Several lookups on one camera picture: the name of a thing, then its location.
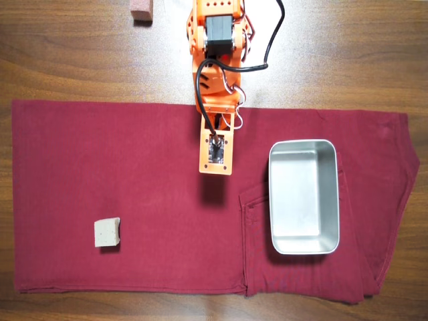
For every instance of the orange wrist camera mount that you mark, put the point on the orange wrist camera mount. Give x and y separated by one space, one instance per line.
204 157

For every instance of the rectangular metal tray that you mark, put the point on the rectangular metal tray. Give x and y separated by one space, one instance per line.
302 200

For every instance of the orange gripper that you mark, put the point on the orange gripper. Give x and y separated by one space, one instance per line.
221 121

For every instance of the dark red cloth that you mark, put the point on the dark red cloth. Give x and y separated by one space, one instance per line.
133 167

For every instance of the beige foam cube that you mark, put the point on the beige foam cube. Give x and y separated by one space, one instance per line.
106 233

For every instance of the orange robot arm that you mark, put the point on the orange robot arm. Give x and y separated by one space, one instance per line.
217 13

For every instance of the reddish brown block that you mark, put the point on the reddish brown block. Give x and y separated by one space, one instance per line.
142 10

